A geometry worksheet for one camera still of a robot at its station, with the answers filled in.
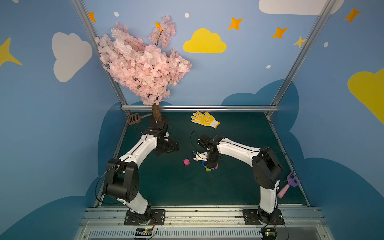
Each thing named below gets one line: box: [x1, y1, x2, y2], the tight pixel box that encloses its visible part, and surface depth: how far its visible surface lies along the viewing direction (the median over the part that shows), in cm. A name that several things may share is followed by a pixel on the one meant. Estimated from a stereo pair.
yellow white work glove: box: [191, 111, 221, 129], surface depth 121 cm
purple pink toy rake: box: [277, 171, 301, 199], surface depth 87 cm
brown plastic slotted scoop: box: [128, 113, 153, 126], surface depth 117 cm
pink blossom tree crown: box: [94, 15, 192, 106], surface depth 76 cm
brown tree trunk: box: [152, 103, 162, 122], surface depth 107 cm
